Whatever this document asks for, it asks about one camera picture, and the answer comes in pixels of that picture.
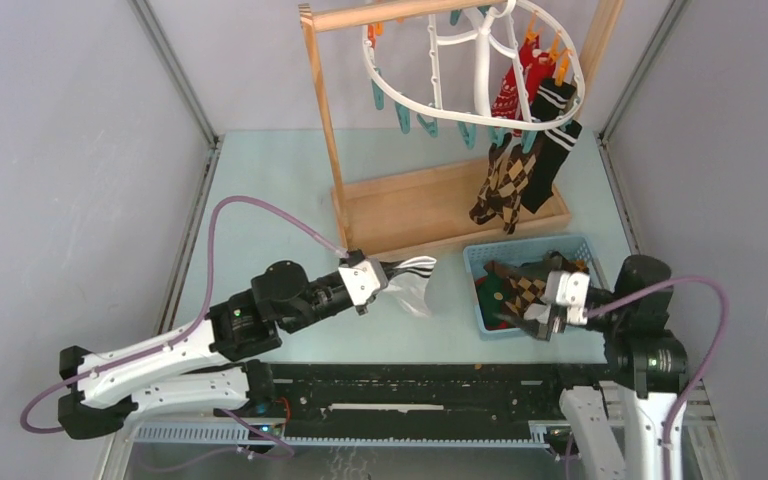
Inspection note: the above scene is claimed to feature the brown argyle sock right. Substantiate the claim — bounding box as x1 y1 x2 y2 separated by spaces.
497 144 537 235

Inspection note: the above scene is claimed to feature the brown argyle sock left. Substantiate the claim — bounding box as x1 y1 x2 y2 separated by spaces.
469 134 512 225

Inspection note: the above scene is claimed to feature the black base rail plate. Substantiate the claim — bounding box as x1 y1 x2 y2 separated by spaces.
235 363 609 443

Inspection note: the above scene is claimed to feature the white sock with black stripes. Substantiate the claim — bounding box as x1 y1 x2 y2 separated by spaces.
382 255 437 318

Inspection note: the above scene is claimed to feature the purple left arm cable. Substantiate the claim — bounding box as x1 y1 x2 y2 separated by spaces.
19 195 352 435

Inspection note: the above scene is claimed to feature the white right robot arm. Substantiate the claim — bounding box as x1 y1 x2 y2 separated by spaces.
498 255 691 479

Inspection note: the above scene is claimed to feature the light blue plastic basket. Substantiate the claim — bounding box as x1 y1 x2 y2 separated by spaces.
463 234 606 340

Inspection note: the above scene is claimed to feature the red patterned sock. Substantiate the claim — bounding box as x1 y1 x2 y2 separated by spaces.
491 34 556 120

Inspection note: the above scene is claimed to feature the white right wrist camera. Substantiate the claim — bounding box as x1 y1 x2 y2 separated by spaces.
542 271 590 333

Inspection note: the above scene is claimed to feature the wooden hanger stand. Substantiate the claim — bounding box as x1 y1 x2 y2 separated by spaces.
298 1 624 257

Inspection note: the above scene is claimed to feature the white oval clip hanger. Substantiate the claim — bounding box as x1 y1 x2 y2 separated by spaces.
361 1 587 140

